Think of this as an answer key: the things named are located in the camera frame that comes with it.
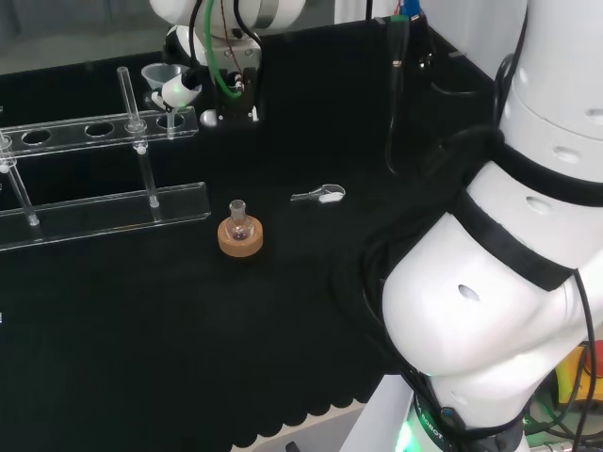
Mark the small round-bottom glass flask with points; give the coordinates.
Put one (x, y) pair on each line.
(239, 228)

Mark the clear plastic funnel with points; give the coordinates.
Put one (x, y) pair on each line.
(158, 75)

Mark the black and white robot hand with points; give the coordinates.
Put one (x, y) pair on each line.
(235, 52)

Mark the yellow stop button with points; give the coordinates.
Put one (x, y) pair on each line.
(572, 376)

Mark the black cloth bench cover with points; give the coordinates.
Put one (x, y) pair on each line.
(141, 329)

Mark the clear acrylic funnel stand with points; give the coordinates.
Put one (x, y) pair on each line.
(108, 212)

